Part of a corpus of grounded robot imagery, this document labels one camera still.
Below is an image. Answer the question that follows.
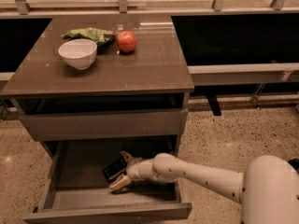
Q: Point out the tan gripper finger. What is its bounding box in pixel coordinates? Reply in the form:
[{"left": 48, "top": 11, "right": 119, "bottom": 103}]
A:
[
  {"left": 121, "top": 151, "right": 142, "bottom": 168},
  {"left": 109, "top": 174, "right": 132, "bottom": 191}
]

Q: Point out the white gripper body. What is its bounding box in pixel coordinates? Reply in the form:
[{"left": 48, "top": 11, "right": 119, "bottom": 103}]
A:
[{"left": 126, "top": 158, "right": 154, "bottom": 181}]

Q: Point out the dark rxbar blueberry wrapper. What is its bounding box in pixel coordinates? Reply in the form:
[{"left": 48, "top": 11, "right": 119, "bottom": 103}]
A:
[{"left": 103, "top": 158, "right": 127, "bottom": 183}]

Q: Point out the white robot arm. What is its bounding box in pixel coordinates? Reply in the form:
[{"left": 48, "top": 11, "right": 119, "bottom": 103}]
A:
[{"left": 110, "top": 151, "right": 299, "bottom": 224}]

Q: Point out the open middle drawer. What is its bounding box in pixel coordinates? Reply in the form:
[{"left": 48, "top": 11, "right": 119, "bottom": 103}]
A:
[{"left": 23, "top": 136, "right": 192, "bottom": 224}]

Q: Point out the grey drawer cabinet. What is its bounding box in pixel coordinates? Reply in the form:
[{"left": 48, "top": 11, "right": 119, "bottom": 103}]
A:
[{"left": 0, "top": 13, "right": 195, "bottom": 224}]

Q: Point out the closed top drawer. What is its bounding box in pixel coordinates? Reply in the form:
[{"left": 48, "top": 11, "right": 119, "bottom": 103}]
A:
[{"left": 20, "top": 108, "right": 188, "bottom": 141}]

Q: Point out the red apple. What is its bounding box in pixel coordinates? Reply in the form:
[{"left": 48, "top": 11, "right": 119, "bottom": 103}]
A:
[{"left": 117, "top": 31, "right": 136, "bottom": 53}]

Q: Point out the white ceramic bowl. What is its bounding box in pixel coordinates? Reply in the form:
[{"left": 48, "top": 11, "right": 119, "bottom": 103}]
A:
[{"left": 58, "top": 38, "right": 97, "bottom": 70}]

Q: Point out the green chip bag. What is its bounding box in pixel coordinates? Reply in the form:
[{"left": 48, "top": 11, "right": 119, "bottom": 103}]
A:
[{"left": 62, "top": 27, "right": 116, "bottom": 46}]

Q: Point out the black object on floor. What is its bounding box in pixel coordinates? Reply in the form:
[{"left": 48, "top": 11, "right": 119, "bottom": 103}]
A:
[{"left": 289, "top": 159, "right": 299, "bottom": 169}]

